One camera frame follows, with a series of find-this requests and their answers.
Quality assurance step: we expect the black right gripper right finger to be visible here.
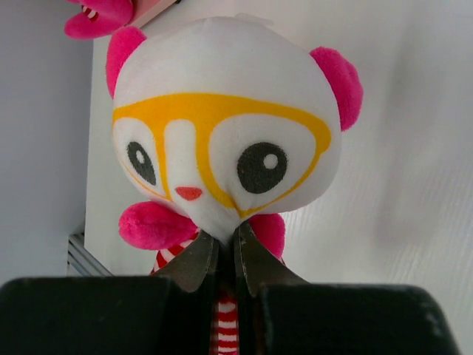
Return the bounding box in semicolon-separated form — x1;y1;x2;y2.
234;223;460;355

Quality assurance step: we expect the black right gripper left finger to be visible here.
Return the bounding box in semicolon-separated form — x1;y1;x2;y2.
1;233;219;354

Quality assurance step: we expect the pink owl plush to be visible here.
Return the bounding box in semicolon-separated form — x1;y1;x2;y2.
105;13;364;355
64;0;135;40

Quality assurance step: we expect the pink three tier shelf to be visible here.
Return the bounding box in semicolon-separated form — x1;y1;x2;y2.
129;0;179;27

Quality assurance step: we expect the aluminium rail frame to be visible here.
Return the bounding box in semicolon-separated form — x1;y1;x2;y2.
67;216;112;277

